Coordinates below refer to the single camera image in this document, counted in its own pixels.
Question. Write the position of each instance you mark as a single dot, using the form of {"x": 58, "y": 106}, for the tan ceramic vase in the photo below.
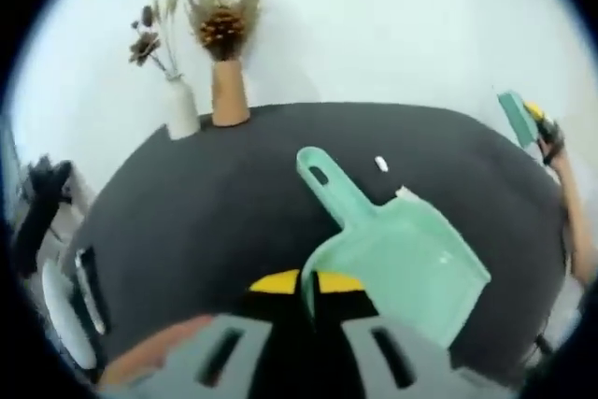
{"x": 230, "y": 95}

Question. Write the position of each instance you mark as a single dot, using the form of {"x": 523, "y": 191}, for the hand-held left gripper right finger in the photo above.
{"x": 397, "y": 361}

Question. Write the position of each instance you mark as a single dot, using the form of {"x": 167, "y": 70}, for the dried pampas pinecone bouquet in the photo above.
{"x": 224, "y": 25}

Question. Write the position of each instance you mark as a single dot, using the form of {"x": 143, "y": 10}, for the white ceramic vase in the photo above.
{"x": 183, "y": 114}

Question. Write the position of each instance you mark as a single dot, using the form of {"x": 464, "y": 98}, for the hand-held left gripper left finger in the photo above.
{"x": 224, "y": 352}

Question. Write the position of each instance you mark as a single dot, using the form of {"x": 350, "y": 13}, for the green broom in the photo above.
{"x": 516, "y": 118}

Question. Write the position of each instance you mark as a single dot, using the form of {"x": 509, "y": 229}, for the dark dried flower stems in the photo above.
{"x": 154, "y": 39}

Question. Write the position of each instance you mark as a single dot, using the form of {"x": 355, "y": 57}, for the black device with silver edge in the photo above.
{"x": 91, "y": 291}

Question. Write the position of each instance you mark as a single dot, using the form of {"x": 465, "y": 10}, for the green plastic dustpan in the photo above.
{"x": 397, "y": 259}

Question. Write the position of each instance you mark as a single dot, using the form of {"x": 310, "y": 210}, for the white rounded object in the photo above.
{"x": 65, "y": 315}

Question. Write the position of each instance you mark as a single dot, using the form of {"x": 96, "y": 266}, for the small paper trash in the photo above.
{"x": 381, "y": 163}

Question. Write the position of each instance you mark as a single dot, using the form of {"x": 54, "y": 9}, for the person's left hand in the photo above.
{"x": 149, "y": 352}

